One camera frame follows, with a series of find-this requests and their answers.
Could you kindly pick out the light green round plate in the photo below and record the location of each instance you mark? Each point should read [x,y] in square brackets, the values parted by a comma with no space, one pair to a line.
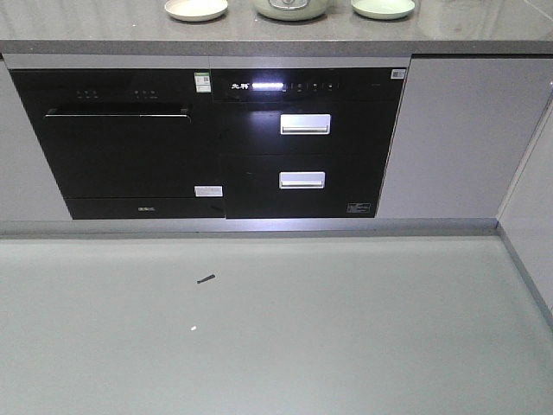
[383,9]

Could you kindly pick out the black disinfection cabinet drawers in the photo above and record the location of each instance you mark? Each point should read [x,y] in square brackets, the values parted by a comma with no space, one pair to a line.
[305,142]

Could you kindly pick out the small black floor scrap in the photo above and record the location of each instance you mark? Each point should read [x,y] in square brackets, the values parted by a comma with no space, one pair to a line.
[205,279]

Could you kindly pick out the beige round plate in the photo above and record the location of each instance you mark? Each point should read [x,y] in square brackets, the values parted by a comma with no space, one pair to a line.
[196,10]

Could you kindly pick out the black built-in dishwasher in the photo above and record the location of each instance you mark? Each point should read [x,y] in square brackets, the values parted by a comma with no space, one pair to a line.
[126,143]

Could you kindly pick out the sage green electric cooking pot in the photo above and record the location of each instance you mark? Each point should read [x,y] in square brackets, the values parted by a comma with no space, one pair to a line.
[292,10]

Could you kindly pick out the grey cabinet door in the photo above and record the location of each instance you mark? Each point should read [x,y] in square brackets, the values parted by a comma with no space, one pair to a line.
[462,129]

